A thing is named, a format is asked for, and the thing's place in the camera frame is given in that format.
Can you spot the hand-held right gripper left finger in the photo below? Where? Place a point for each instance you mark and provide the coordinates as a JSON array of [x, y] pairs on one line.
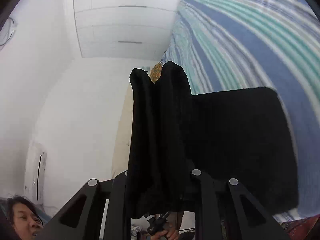
[[117, 192]]

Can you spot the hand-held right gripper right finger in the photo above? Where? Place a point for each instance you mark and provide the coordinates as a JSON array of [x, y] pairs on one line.
[[207, 192]]

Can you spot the black pants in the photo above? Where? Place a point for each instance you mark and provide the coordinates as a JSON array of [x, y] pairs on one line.
[[225, 142]]

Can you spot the person's left hand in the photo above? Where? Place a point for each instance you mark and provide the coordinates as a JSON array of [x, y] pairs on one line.
[[170, 232]]

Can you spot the white air conditioner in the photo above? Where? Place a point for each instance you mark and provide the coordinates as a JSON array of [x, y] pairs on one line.
[[37, 170]]

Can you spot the person's head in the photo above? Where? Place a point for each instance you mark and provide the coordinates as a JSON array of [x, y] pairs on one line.
[[22, 218]]

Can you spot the red patterned rug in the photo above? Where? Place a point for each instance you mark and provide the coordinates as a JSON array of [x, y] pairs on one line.
[[306, 228]]

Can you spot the orange floral quilt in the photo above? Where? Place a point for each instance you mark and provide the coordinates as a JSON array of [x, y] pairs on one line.
[[156, 73]]

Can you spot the striped bed sheet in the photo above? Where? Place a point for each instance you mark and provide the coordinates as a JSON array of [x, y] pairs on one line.
[[237, 42]]

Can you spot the white wardrobe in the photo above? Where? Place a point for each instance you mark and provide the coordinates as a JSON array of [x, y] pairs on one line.
[[125, 17]]

